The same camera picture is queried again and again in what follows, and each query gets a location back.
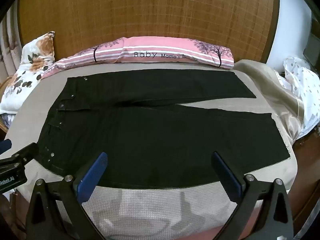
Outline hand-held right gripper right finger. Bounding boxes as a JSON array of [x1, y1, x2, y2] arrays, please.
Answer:
[[211, 151, 294, 240]]

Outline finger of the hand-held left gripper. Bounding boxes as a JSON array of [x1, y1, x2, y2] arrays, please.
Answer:
[[10, 142, 39, 167], [0, 139, 12, 155]]

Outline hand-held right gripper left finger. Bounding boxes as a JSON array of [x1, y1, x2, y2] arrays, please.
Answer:
[[25, 151, 108, 240]]

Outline black pants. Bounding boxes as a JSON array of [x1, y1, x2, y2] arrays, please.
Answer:
[[35, 69, 290, 189]]

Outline grey textured bed mat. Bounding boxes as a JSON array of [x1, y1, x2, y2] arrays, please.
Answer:
[[5, 62, 299, 240]]

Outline floral pillow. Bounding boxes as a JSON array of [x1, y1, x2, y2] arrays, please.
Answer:
[[0, 31, 57, 115]]

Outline beige satin blanket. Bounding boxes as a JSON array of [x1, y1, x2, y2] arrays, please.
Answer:
[[234, 59, 305, 143]]

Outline beige curtain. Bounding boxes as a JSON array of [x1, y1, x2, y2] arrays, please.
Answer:
[[0, 7, 24, 80]]

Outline white dotted cloth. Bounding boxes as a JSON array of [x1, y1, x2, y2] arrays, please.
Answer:
[[277, 57, 320, 140]]

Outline pink striped pillow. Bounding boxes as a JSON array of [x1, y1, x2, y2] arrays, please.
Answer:
[[41, 37, 235, 80]]

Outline wooden headboard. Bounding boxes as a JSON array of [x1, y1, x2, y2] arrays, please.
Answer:
[[17, 0, 280, 63]]

